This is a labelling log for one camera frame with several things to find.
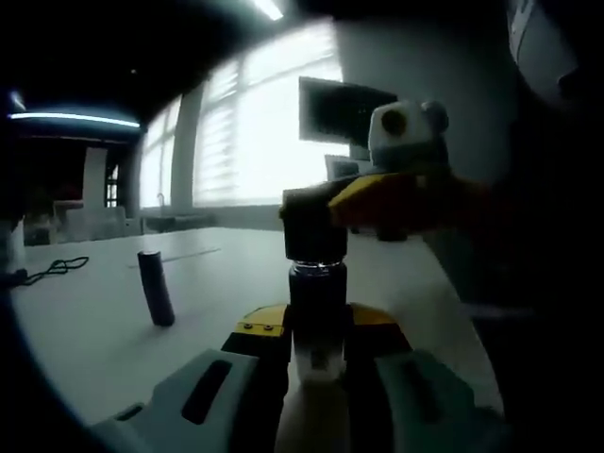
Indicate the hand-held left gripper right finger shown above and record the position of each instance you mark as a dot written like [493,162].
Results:
[401,424]

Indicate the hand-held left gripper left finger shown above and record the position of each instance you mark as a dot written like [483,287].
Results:
[141,424]

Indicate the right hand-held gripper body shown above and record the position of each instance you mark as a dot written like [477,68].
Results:
[406,141]

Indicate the short black cosmetic bottle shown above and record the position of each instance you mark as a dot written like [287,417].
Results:
[317,297]

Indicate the tall dark cosmetic bottle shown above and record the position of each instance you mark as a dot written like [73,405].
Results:
[156,288]

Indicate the white table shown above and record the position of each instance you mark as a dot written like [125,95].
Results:
[94,330]

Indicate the bright window with blinds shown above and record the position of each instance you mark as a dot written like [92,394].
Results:
[259,141]

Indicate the ceiling light strip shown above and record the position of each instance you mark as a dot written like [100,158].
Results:
[269,8]
[71,116]

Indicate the gooseneck faucet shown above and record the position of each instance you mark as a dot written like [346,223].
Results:
[161,200]

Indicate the potted plant in white pot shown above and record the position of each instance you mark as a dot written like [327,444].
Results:
[18,245]

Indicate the white pillar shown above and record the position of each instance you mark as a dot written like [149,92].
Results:
[95,179]

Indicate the black wall monitor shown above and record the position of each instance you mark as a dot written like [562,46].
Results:
[330,113]

